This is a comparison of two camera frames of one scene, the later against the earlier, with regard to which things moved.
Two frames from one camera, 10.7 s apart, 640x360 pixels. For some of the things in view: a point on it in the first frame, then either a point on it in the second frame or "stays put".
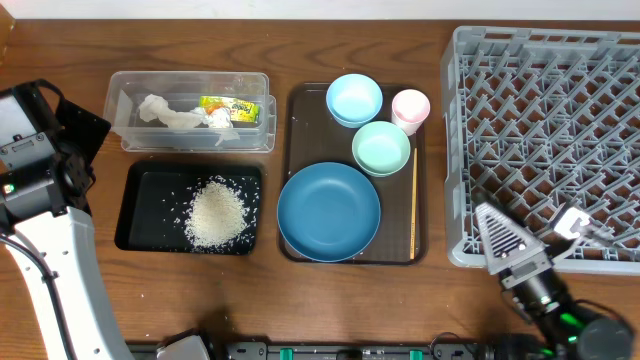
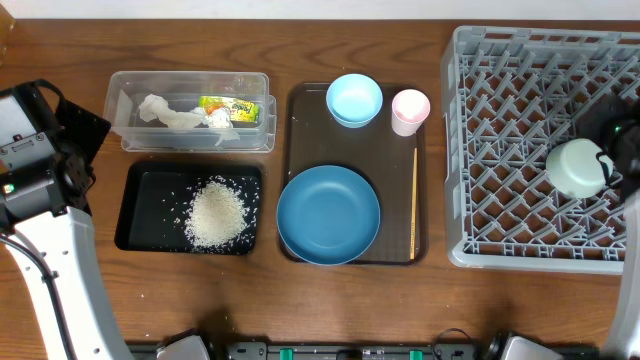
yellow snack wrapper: x=240 y=110 stays put
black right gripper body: x=531 y=272 to x=620 y=133
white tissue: x=156 y=107 stays put
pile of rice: x=218 y=214 stays put
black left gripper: x=84 y=129 stays put
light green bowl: x=381 y=148 to x=574 y=168
